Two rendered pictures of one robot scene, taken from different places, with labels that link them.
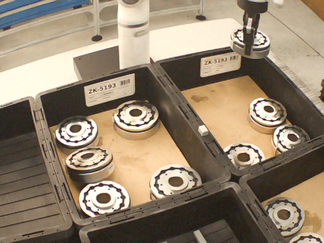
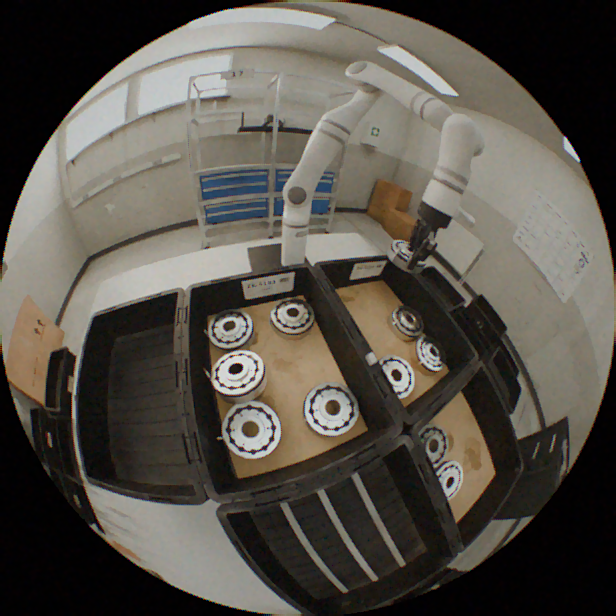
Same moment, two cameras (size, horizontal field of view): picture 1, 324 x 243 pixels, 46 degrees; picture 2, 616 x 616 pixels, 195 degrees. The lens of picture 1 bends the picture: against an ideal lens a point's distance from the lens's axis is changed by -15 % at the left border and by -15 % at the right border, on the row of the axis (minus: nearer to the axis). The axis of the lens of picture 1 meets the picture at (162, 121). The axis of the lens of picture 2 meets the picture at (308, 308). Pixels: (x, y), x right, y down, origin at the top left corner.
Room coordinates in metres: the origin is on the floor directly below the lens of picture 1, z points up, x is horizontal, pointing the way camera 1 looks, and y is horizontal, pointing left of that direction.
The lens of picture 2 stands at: (0.50, 0.06, 1.19)
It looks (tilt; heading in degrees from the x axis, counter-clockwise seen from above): 50 degrees down; 353
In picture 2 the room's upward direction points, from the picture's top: 11 degrees clockwise
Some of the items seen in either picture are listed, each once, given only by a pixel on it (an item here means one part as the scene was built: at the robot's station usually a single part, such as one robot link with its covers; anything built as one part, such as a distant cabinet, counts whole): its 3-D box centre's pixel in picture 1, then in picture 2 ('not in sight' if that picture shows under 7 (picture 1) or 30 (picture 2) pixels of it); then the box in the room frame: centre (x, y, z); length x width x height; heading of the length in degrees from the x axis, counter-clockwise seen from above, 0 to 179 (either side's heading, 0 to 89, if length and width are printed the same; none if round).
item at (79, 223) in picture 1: (117, 135); (271, 354); (0.62, 0.09, 0.92); 0.40 x 0.30 x 0.02; 23
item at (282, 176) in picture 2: not in sight; (304, 192); (2.75, 0.10, 0.60); 0.72 x 0.03 x 0.56; 114
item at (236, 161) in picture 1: (243, 157); (396, 375); (0.61, -0.17, 0.86); 0.05 x 0.05 x 0.01
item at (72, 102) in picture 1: (119, 154); (273, 365); (0.62, 0.09, 0.87); 0.40 x 0.30 x 0.11; 23
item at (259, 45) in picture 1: (250, 38); (409, 251); (0.87, -0.22, 1.01); 0.10 x 0.10 x 0.01
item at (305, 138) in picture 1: (292, 139); (432, 352); (0.67, -0.30, 0.86); 0.10 x 0.10 x 0.01
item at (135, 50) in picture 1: (134, 45); (294, 243); (1.10, 0.08, 0.84); 0.09 x 0.09 x 0.17; 13
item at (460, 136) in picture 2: not in sight; (459, 151); (0.84, -0.20, 1.27); 0.09 x 0.07 x 0.15; 123
